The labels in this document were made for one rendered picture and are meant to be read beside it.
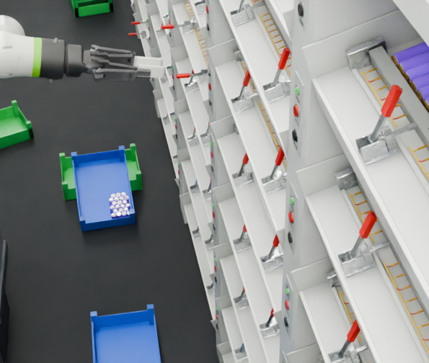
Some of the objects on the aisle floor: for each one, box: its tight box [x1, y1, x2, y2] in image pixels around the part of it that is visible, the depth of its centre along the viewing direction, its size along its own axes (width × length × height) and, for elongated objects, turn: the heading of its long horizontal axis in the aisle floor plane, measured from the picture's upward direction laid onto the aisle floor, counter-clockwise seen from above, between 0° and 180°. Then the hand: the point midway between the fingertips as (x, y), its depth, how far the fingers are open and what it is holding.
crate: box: [71, 145, 136, 231], centre depth 314 cm, size 30×20×8 cm
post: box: [205, 0, 234, 363], centre depth 207 cm, size 20×9×175 cm, turn 103°
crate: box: [59, 143, 143, 200], centre depth 330 cm, size 30×20×8 cm
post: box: [279, 0, 399, 363], centre depth 153 cm, size 20×9×175 cm, turn 103°
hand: (149, 67), depth 204 cm, fingers open, 3 cm apart
